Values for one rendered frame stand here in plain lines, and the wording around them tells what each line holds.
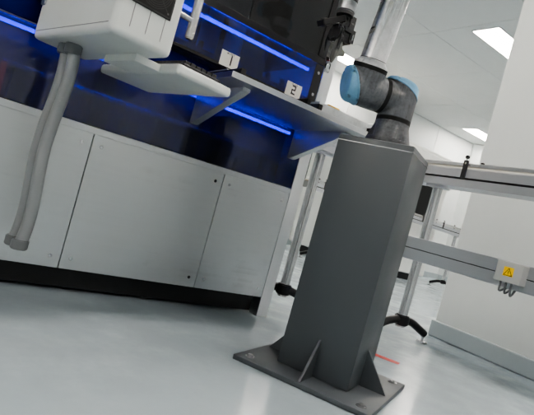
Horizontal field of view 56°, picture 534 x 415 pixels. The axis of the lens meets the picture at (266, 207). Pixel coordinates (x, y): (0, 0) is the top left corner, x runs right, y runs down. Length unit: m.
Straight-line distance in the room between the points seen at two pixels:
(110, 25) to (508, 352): 2.55
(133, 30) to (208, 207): 0.93
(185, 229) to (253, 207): 0.33
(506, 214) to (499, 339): 0.70
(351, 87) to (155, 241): 0.94
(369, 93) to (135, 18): 0.75
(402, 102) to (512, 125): 1.69
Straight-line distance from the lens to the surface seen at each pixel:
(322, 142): 2.10
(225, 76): 1.67
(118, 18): 1.34
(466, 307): 3.23
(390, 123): 1.70
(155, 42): 1.39
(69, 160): 1.86
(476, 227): 3.27
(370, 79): 1.67
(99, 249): 1.94
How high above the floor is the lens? 0.49
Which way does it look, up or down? level
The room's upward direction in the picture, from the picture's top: 15 degrees clockwise
